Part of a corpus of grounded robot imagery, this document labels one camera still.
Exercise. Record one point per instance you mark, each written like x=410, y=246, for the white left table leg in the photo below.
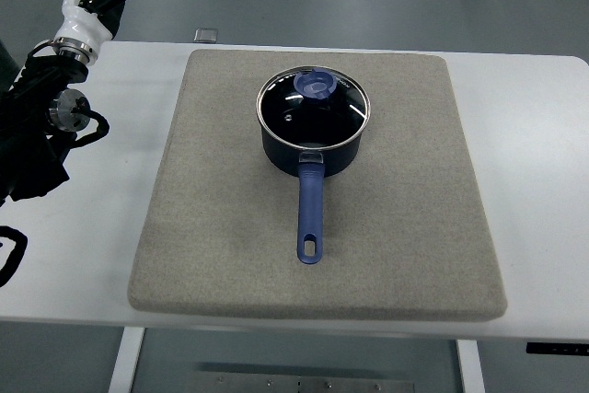
x=127, y=359

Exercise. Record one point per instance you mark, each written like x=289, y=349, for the small metal floor plate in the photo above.
x=205, y=35

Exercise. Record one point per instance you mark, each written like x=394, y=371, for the black curved robot part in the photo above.
x=16, y=255

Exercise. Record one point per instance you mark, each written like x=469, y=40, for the beige fabric mat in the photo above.
x=399, y=234

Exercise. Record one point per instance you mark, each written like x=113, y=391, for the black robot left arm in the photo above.
x=43, y=119

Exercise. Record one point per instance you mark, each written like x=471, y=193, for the dark blue saucepan blue handle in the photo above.
x=311, y=166

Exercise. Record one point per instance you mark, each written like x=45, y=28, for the black table control panel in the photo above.
x=557, y=348

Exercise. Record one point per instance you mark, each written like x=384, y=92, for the white right table leg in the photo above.
x=470, y=368

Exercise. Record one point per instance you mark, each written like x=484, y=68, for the grey metal base plate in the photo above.
x=243, y=382

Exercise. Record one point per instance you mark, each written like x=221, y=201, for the glass pot lid blue knob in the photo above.
x=313, y=106

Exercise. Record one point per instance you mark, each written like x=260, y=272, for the white table leg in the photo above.
x=127, y=359
x=470, y=368

